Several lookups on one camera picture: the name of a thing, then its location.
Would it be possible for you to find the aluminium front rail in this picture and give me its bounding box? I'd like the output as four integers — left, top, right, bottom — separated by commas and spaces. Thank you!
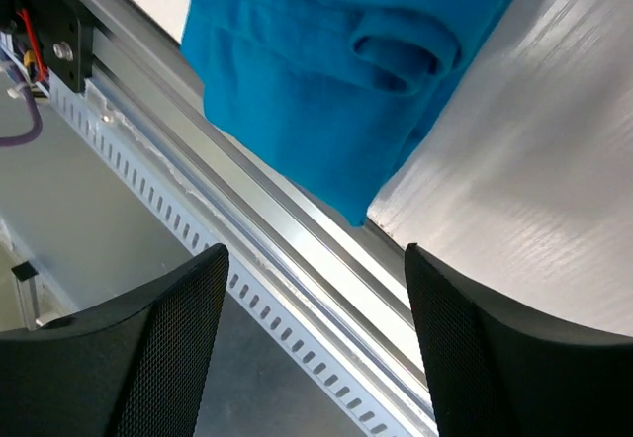
79, 0, 433, 425

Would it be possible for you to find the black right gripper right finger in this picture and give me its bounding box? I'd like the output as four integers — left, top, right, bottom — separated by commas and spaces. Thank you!
405, 243, 632, 436

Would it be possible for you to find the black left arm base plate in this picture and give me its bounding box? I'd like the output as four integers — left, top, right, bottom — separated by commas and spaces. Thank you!
1, 0, 94, 93

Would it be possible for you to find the blue t shirt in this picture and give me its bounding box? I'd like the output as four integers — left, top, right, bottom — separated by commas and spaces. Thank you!
182, 0, 512, 226

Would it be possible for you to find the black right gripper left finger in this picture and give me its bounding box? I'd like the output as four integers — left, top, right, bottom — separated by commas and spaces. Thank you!
1, 244, 229, 436

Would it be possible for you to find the white slotted cable duct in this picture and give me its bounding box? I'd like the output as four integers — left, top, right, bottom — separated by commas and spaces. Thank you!
50, 80, 415, 436

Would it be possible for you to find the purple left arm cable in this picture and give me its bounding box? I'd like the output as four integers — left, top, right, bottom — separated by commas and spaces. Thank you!
0, 60, 44, 149

